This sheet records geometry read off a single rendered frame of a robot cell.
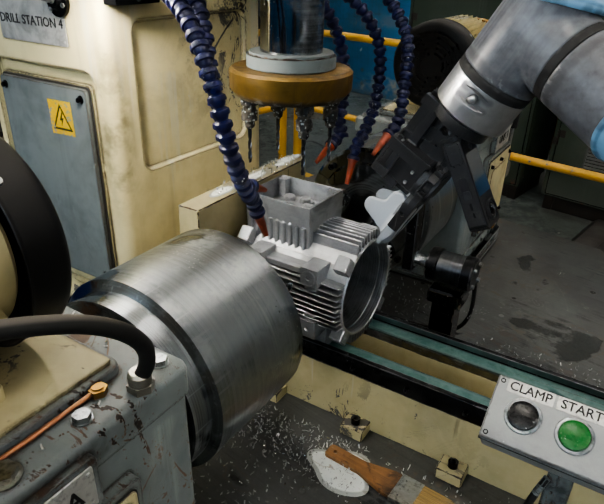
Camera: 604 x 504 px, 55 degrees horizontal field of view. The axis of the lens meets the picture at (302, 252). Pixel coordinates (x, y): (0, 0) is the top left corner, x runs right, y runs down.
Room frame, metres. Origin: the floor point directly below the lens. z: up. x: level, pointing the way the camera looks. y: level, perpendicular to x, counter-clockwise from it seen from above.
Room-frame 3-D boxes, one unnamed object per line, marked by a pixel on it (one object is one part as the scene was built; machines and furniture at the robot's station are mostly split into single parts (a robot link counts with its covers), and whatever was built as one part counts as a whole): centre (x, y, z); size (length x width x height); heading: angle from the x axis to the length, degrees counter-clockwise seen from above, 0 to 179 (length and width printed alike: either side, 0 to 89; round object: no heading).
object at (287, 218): (0.87, 0.01, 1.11); 0.12 x 0.11 x 0.07; 57
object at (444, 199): (1.14, -0.18, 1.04); 0.41 x 0.25 x 0.25; 149
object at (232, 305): (0.55, 0.17, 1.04); 0.37 x 0.25 x 0.25; 149
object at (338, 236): (0.85, -0.02, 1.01); 0.20 x 0.19 x 0.19; 57
